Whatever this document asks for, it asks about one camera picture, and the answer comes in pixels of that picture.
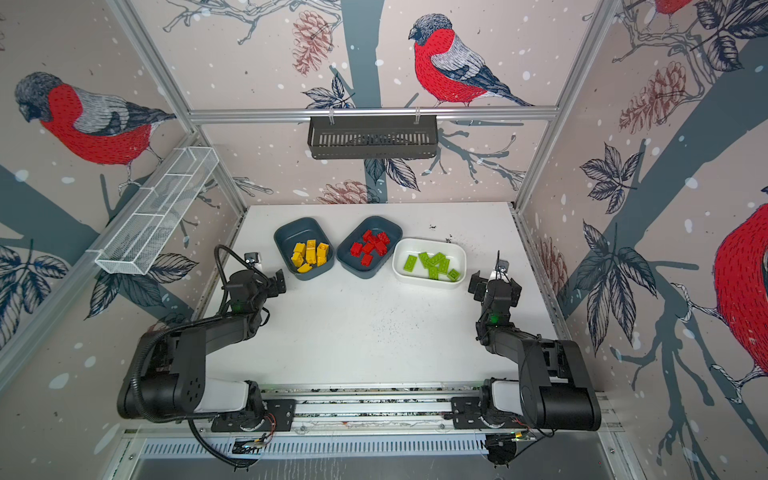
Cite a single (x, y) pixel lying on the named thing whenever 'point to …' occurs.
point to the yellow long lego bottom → (305, 268)
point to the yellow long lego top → (322, 249)
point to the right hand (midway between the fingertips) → (495, 277)
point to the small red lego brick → (368, 236)
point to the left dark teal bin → (300, 230)
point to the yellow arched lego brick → (311, 245)
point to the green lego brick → (443, 269)
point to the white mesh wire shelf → (137, 239)
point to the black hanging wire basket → (373, 137)
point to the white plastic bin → (419, 278)
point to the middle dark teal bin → (353, 232)
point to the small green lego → (433, 273)
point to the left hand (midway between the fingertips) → (263, 270)
